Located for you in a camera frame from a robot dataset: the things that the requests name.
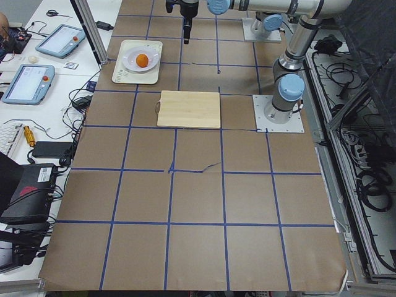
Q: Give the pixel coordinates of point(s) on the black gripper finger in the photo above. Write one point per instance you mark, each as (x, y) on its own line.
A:
(187, 26)

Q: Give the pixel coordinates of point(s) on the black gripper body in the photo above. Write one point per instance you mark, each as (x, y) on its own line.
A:
(188, 8)

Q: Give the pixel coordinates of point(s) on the orange fruit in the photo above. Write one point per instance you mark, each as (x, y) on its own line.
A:
(142, 60)

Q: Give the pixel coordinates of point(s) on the white ridged plate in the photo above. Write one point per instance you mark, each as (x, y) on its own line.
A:
(129, 58)

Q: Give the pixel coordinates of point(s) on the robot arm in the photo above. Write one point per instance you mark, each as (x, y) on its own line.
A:
(312, 13)

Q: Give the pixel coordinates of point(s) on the cream bear tray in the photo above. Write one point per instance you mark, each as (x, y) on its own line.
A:
(121, 75)

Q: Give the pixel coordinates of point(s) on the bamboo cutting board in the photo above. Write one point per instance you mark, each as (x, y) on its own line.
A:
(189, 109)

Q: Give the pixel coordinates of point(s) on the upper teach pendant tablet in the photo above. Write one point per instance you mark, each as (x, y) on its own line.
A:
(62, 41)

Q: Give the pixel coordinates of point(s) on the teach pendant tablet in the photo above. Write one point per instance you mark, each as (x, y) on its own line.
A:
(62, 41)
(29, 85)

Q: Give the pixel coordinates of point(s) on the black scissors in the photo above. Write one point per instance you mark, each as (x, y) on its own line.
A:
(54, 13)

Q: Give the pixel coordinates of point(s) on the lower teach pendant tablet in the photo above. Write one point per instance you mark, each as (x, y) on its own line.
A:
(29, 85)

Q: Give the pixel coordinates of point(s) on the black power adapter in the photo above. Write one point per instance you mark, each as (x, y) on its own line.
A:
(46, 149)

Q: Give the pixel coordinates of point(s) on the gold metal cylinder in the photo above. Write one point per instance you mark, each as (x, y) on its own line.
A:
(29, 137)

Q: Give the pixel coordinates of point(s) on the white keyboard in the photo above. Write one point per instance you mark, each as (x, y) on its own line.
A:
(11, 133)

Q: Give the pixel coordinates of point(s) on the black box with red logo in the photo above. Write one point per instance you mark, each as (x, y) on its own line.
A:
(26, 192)

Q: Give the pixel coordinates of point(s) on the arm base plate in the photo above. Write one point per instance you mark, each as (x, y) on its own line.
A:
(268, 119)
(254, 31)

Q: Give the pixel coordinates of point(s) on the aluminium frame post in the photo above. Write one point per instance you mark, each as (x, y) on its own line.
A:
(85, 17)

